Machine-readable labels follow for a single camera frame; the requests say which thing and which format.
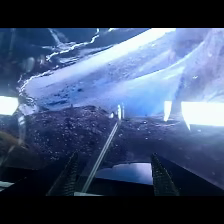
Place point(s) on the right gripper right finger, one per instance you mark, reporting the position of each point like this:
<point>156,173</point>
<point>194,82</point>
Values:
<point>163,180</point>

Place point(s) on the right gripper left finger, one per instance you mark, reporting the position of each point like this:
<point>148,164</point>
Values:
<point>66,180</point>

